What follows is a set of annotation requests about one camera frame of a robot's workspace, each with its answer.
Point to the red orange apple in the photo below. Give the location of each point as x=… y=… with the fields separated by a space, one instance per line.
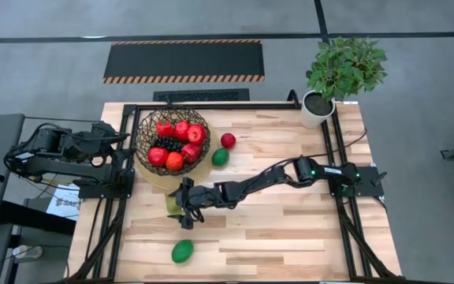
x=175 y=161

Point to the green plant in white pot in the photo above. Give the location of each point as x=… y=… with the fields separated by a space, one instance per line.
x=345 y=67

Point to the round woven straw placemat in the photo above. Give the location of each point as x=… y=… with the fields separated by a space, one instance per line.
x=160 y=181

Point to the small dark red apple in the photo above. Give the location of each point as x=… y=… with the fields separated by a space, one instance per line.
x=228 y=140

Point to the black curved bracket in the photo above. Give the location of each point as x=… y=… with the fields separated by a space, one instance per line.
x=295 y=98

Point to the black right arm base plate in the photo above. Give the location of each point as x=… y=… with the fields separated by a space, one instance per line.
x=369 y=187

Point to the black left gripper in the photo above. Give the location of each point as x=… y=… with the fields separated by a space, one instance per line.
x=95 y=146

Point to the white printed paper sheet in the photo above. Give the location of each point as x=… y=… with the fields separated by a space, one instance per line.
x=63 y=203

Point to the dark purple grape bunch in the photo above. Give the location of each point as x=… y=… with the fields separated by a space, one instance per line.
x=168 y=144

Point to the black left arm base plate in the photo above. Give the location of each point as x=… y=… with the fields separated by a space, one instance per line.
x=105 y=193

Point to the black metal table frame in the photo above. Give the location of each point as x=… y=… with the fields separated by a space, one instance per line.
x=211 y=106

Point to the large red apple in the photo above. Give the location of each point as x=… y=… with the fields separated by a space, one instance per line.
x=158 y=156

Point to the dark grey cabinet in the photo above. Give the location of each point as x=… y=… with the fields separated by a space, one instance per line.
x=2 y=134

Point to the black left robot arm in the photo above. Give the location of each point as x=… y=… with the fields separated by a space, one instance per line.
x=61 y=167

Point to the small green avocado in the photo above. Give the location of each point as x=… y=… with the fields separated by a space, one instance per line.
x=220 y=156

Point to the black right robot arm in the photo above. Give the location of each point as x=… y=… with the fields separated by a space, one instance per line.
x=258 y=183

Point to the black desk beam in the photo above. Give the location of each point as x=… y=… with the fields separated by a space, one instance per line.
x=34 y=219

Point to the green pear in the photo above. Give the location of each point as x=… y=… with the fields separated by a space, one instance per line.
x=172 y=206

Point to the black patterned floor grate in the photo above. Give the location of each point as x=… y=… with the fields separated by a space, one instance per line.
x=201 y=95

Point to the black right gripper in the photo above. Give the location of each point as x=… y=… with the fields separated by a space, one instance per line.
x=201 y=195

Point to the black hazard striped floor mat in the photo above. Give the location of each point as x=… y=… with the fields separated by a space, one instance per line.
x=183 y=59

